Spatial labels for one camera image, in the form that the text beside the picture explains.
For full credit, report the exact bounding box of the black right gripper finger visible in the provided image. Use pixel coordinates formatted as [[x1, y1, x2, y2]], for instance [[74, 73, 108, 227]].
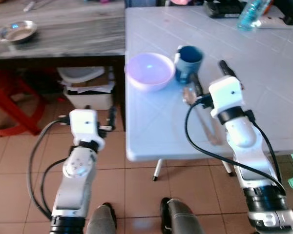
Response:
[[219, 59, 238, 79], [189, 73, 204, 96]]

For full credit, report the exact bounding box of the white plastic bin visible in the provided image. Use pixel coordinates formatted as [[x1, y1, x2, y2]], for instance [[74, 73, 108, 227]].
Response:
[[63, 80, 116, 111]]

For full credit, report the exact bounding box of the blue cup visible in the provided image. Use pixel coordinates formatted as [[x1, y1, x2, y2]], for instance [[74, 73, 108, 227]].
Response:
[[174, 45, 205, 85]]

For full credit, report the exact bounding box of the white round plastic lid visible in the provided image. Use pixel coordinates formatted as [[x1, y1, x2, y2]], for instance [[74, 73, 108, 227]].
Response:
[[57, 66, 106, 85]]

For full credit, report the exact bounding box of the purple plastic bowl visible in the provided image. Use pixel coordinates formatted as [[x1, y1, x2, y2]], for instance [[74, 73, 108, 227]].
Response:
[[124, 52, 176, 93]]

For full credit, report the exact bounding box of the clear blue water bottle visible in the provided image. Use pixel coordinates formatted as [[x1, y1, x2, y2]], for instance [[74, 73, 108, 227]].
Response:
[[236, 0, 272, 31]]

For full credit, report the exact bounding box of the black box device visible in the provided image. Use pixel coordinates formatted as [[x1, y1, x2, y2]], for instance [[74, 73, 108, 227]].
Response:
[[207, 0, 248, 20]]

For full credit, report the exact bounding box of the white table leg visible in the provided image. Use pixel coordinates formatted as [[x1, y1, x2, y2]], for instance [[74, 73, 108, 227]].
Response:
[[222, 161, 234, 177], [152, 158, 163, 181]]

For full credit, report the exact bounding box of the white power strip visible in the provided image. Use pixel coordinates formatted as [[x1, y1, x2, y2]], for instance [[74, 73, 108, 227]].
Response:
[[256, 16, 293, 29]]

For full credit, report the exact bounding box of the grey wooden counter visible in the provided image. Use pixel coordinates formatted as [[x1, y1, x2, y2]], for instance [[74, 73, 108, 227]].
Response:
[[0, 0, 126, 61]]

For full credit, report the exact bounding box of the red plastic stool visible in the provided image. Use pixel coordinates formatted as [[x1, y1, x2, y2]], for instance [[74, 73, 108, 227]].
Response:
[[0, 68, 45, 137]]

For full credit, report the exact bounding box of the large black object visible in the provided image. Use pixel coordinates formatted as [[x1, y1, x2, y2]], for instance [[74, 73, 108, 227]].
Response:
[[272, 0, 293, 25]]

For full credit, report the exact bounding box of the grey robot left leg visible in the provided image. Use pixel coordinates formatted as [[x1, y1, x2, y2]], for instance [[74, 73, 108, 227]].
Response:
[[85, 203, 118, 234]]

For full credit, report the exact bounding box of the grey robot leg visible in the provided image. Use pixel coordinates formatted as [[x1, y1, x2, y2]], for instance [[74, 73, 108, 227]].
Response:
[[159, 197, 204, 234], [85, 203, 118, 234]]

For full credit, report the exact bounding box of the round metal dish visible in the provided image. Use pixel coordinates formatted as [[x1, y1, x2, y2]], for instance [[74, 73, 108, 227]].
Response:
[[0, 20, 39, 45]]

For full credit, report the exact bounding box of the grey robot right leg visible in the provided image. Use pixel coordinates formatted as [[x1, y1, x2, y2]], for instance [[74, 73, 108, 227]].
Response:
[[159, 197, 204, 234]]

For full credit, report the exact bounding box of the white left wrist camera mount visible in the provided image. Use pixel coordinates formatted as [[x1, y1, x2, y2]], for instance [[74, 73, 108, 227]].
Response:
[[68, 109, 106, 147]]

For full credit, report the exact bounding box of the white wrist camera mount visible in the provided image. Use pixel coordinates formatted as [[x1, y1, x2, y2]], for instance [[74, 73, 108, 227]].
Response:
[[68, 109, 106, 147], [208, 75, 245, 118]]

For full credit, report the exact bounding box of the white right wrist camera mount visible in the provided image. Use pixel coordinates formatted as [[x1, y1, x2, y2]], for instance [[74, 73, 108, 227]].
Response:
[[208, 75, 245, 118]]

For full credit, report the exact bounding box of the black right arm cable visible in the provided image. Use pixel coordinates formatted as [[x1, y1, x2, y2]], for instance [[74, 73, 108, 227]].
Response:
[[184, 96, 287, 196]]

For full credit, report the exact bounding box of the long black left arm cable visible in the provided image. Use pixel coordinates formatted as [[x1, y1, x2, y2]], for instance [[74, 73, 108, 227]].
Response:
[[26, 115, 72, 221]]

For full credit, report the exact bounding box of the short black left arm cable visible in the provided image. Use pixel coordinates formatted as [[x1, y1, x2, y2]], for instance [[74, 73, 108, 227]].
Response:
[[40, 156, 69, 216]]

